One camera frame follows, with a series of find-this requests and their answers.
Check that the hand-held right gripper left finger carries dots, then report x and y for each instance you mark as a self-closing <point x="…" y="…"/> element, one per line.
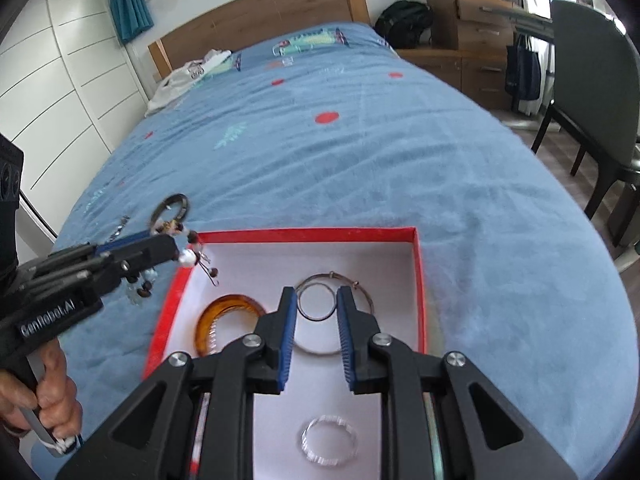
<point x="287" y="340"/>

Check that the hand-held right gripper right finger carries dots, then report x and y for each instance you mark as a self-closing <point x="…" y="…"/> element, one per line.
<point x="346" y="340"/>

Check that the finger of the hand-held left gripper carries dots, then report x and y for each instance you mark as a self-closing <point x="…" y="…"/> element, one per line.
<point x="150" y="257"/>
<point x="130" y="240"/>

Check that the thin silver bangle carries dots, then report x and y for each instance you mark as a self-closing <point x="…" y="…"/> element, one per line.
<point x="316" y="319"/>

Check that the amber bangle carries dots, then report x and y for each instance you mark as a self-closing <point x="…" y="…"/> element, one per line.
<point x="220" y="305"/>

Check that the red box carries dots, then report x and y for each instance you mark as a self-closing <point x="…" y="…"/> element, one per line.
<point x="240" y="270"/>

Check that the twisted silver hoop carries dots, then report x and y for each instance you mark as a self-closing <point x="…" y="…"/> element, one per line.
<point x="304" y="440"/>

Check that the person's left hand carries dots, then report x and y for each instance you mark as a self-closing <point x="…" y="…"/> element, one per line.
<point x="55" y="390"/>

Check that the dark brown bangle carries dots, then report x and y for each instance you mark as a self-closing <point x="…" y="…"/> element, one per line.
<point x="182" y="200"/>

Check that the white wardrobe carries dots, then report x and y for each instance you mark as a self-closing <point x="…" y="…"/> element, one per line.
<point x="60" y="75"/>

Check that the blue printed blanket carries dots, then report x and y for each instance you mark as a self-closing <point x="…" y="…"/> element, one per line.
<point x="400" y="160"/>

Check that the teal curtain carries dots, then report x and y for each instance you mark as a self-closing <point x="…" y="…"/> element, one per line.
<point x="127" y="0"/>

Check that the wooden headboard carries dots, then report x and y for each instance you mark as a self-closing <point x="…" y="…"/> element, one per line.
<point x="260" y="20"/>

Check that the black backpack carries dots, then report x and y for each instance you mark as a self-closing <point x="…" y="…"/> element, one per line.
<point x="405" y="22"/>

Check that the dark tote bag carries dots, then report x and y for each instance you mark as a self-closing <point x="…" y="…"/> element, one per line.
<point x="522" y="67"/>

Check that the wooden drawer cabinet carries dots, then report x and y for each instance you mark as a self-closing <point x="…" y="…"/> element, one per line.
<point x="475" y="25"/>

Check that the grey chair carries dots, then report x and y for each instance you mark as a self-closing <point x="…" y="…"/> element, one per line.
<point x="585" y="85"/>

